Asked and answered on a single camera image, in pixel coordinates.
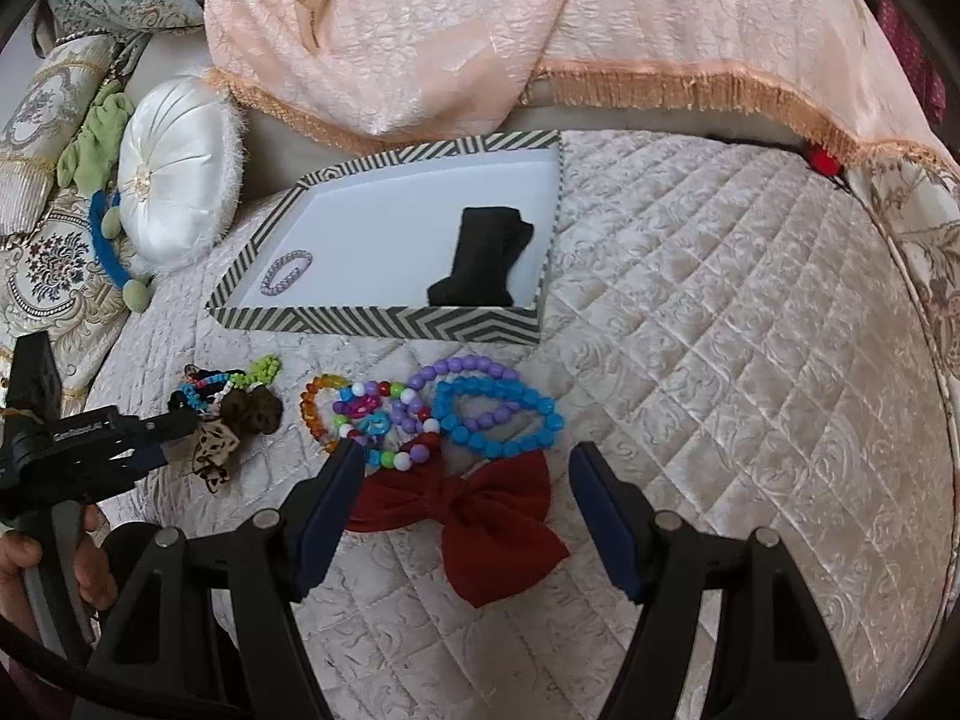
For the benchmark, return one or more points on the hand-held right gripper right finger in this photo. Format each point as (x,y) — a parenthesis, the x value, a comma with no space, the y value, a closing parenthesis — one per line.
(607,529)

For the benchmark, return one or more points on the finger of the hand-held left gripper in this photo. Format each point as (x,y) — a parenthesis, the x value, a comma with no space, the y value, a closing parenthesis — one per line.
(146,452)
(161,424)

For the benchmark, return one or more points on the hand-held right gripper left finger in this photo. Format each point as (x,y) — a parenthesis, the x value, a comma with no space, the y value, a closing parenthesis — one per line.
(330,521)

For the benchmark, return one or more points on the leopard print bow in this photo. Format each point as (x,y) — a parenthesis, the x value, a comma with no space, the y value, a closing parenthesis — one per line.
(214,454)

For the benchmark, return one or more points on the brown scrunchie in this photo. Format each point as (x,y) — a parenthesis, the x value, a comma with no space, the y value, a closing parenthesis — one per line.
(259,409)

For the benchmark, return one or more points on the red fabric bow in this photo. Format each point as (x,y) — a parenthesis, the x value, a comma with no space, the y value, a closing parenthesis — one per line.
(480,510)

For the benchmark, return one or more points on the chevron striped box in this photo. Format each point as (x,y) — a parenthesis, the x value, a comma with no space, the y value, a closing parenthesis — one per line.
(390,240)

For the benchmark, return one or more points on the black velvet jewelry stand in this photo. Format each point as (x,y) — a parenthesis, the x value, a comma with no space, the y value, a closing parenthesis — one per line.
(480,255)

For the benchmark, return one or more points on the person's left hand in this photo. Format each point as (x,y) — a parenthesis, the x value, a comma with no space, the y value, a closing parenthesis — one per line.
(97,562)

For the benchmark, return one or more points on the floral embroidered cushion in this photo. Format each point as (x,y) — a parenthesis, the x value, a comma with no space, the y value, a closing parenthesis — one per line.
(52,277)

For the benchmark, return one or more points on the cream quilted bedspread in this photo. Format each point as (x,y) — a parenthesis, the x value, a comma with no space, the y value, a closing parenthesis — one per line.
(720,345)

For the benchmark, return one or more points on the white satin round cushion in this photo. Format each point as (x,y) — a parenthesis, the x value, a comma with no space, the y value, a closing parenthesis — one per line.
(176,165)

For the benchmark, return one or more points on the cream gold patterned pillow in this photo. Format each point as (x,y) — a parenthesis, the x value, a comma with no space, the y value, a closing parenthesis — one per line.
(37,127)

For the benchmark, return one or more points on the cream floral bed cushion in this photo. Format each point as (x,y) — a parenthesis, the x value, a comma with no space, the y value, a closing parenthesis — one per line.
(930,255)

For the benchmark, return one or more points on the small red object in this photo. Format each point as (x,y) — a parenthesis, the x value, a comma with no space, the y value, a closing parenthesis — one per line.
(823,160)

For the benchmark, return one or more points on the peach fringed blanket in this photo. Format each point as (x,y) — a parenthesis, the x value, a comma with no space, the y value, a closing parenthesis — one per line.
(465,22)

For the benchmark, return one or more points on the magenta patterned cloth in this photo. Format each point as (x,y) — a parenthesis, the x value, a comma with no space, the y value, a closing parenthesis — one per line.
(911,52)

